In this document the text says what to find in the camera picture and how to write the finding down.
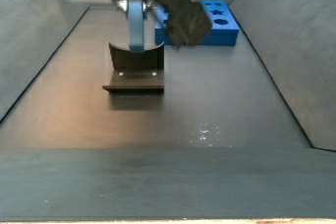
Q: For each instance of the light blue rectangular block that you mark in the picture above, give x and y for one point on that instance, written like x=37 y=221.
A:
x=134 y=18

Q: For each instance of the dark metal cradle fixture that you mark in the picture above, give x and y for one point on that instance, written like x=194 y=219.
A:
x=137 y=71

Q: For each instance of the blue shape sorter board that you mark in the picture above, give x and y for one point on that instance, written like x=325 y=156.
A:
x=224 y=30

